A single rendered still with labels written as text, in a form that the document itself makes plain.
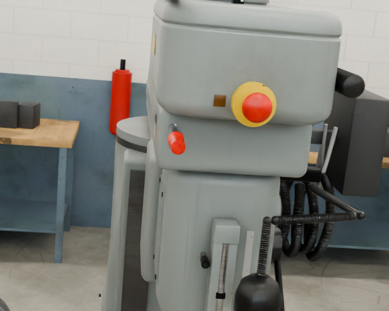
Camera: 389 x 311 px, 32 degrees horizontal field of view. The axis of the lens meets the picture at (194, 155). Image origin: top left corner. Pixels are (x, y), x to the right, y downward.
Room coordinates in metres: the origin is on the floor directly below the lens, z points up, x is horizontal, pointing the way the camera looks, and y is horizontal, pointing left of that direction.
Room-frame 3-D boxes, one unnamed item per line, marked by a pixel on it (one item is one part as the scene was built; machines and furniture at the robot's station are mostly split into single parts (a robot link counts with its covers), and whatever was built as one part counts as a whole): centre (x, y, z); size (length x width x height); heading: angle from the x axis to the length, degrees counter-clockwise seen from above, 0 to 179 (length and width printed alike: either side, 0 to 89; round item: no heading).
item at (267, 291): (0.97, -0.12, 1.46); 0.07 x 0.07 x 0.06
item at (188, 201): (1.16, -0.05, 1.47); 0.21 x 0.19 x 0.32; 96
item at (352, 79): (1.20, -0.19, 1.79); 0.45 x 0.04 x 0.04; 6
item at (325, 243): (1.44, -0.22, 1.45); 0.18 x 0.16 x 0.21; 6
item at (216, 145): (1.20, -0.04, 1.68); 0.34 x 0.24 x 0.10; 6
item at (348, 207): (1.12, -0.24, 1.58); 0.17 x 0.01 x 0.01; 21
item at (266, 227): (0.97, -0.12, 1.54); 0.01 x 0.01 x 0.10
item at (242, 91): (0.93, -0.07, 1.76); 0.06 x 0.02 x 0.06; 96
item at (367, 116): (1.49, -0.35, 1.62); 0.20 x 0.09 x 0.21; 6
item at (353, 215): (1.01, -0.20, 1.58); 0.17 x 0.01 x 0.01; 114
